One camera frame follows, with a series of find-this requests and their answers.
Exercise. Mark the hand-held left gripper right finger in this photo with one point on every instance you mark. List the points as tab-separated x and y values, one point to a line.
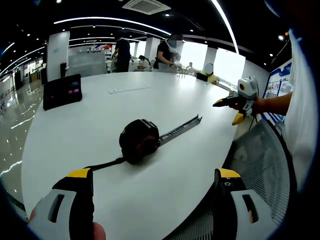
232	215

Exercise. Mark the person's body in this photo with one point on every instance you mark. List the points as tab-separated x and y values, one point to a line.
302	112

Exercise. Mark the white partition panel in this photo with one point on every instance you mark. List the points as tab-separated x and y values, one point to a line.
87	64

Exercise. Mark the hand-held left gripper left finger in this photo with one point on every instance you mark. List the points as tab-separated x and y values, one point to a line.
62	212

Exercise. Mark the ceiling air vent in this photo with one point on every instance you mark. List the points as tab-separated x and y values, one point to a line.
146	5

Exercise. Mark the white flat strip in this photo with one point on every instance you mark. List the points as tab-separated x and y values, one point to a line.
128	89

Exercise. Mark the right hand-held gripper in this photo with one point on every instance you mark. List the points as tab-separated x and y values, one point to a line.
247	87

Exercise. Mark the person's right forearm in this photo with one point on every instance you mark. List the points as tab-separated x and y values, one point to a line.
272	103

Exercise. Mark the grey mesh office chair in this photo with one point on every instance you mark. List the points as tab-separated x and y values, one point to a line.
262	160

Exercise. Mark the black tablet with pink icons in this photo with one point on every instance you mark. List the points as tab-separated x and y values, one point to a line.
62	92

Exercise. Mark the blue and white wall poster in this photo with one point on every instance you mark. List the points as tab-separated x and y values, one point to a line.
276	85

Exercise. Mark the black device on table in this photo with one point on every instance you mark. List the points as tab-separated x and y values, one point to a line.
202	77

